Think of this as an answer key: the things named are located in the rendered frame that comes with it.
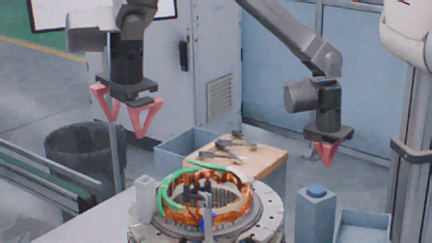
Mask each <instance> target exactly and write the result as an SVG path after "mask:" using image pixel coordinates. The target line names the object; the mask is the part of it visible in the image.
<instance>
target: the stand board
mask: <svg viewBox="0 0 432 243"><path fill-rule="evenodd" d="M212 147H214V141H213V142H212V143H211V144H209V145H207V147H203V148H202V149H200V150H203V151H207V150H208V149H210V148H212ZM227 148H228V149H230V151H232V152H234V153H236V155H240V156H243V157H248V158H249V159H247V158H239V159H241V160H243V161H244V162H240V161H238V160H236V163H234V164H231V165H230V166H231V167H232V168H234V169H235V170H238V171H240V172H242V173H243V175H244V176H248V177H251V178H253V179H255V180H256V181H261V180H262V179H263V178H264V177H266V176H268V175H269V174H270V173H271V172H272V171H273V170H276V169H277V168H278V167H279V166H280V165H281V164H283V163H284V162H285V161H286V160H287V159H288V151H286V150H283V149H280V148H275V147H269V146H266V145H265V147H260V148H261V149H258V148H255V150H253V151H252V152H249V147H239V146H232V147H227ZM214 153H215V154H227V155H230V154H229V153H227V152H223V151H221V150H220V149H218V150H216V151H215V152H214ZM198 155H199V151H197V152H194V153H193V154H191V155H190V156H189V157H187V158H184V159H183V168H187V167H200V166H198V165H196V164H190V163H187V159H188V158H193V159H196V157H197V156H198ZM201 162H203V163H208V164H219V165H224V166H226V167H227V166H228V165H229V164H228V158H203V159H202V160H201Z"/></svg>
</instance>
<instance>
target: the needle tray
mask: <svg viewBox="0 0 432 243"><path fill-rule="evenodd" d="M391 219H392V215H391V214H382V213H376V212H370V211H364V210H358V209H347V208H342V209H341V210H340V214H339V217H338V221H337V227H336V231H335V238H334V242H333V243H389V241H390V230H391Z"/></svg>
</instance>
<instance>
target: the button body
mask: <svg viewBox="0 0 432 243"><path fill-rule="evenodd" d="M313 185H319V186H321V187H324V186H322V185H320V184H319V183H315V184H313ZM309 187H310V186H309ZM309 187H305V188H302V189H300V190H297V191H295V232H294V243H333V242H334V234H335V222H336V199H337V195H336V193H333V192H331V191H330V190H329V189H327V188H326V187H324V189H325V190H326V191H327V194H326V196H325V197H324V198H321V199H314V198H311V197H309V196H308V195H307V188H309ZM325 190H324V192H325Z"/></svg>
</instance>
